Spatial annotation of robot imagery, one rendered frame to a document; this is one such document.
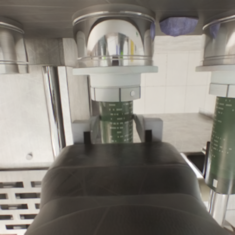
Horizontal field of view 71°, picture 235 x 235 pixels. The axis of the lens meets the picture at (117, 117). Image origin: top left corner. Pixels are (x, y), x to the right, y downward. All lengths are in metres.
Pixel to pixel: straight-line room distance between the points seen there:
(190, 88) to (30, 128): 1.67
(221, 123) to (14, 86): 0.23
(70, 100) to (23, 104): 0.06
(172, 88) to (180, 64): 0.24
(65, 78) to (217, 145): 0.17
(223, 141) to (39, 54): 0.23
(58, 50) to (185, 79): 1.60
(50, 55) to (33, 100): 0.06
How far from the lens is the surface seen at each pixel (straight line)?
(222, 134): 0.18
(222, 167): 0.19
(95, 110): 0.44
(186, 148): 0.31
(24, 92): 0.23
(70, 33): 0.20
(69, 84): 0.20
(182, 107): 1.80
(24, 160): 0.27
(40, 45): 0.25
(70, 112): 0.20
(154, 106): 1.71
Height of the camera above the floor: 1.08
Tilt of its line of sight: 15 degrees up
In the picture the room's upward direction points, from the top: 179 degrees clockwise
